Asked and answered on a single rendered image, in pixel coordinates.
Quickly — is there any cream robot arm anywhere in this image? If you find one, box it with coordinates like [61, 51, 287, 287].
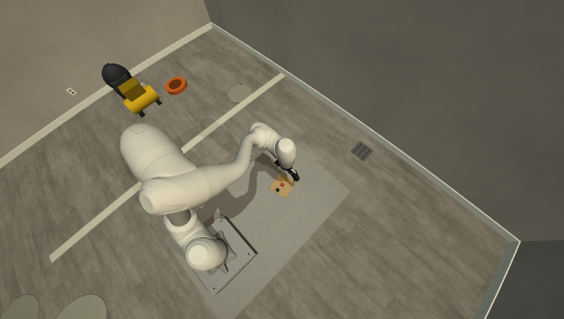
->
[120, 122, 296, 275]

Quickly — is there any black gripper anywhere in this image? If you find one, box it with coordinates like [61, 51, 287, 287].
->
[274, 160, 300, 183]

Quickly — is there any tan square mat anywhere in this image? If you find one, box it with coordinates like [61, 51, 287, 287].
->
[270, 173, 296, 198]

